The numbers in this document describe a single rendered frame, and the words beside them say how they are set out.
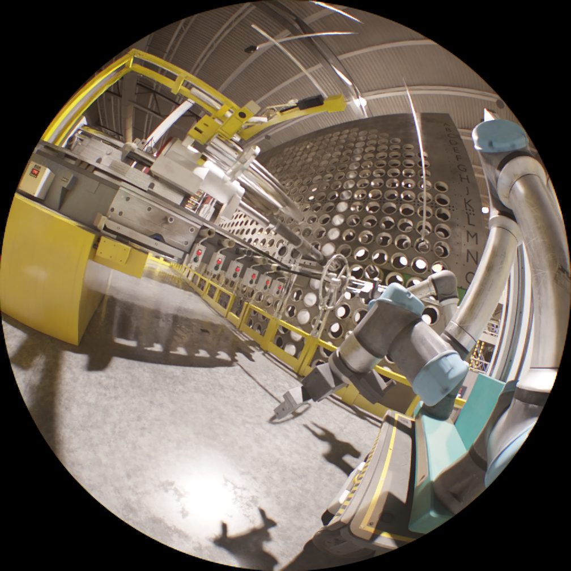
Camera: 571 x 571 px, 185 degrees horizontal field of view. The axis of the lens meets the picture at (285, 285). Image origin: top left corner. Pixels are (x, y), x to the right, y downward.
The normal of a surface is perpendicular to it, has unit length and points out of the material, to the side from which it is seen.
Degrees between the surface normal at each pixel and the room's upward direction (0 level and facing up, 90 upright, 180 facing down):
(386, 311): 90
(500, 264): 98
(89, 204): 90
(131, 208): 90
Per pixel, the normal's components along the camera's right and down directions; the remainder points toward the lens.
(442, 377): -0.69, -0.50
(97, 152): 0.70, 0.23
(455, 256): -0.62, -0.29
